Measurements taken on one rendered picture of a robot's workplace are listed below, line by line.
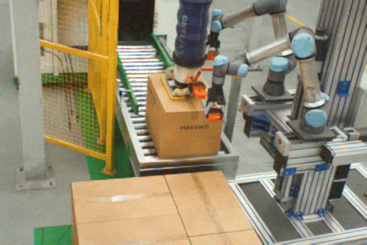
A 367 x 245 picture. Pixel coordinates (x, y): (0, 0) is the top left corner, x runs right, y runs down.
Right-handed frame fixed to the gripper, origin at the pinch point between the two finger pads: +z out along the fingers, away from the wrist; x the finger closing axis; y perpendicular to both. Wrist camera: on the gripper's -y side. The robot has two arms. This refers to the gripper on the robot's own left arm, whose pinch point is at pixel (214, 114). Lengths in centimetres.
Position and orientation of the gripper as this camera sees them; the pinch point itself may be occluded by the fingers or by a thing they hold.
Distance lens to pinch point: 301.2
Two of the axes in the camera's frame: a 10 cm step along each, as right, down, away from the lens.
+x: -9.7, 0.4, -2.6
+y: -2.4, -5.0, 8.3
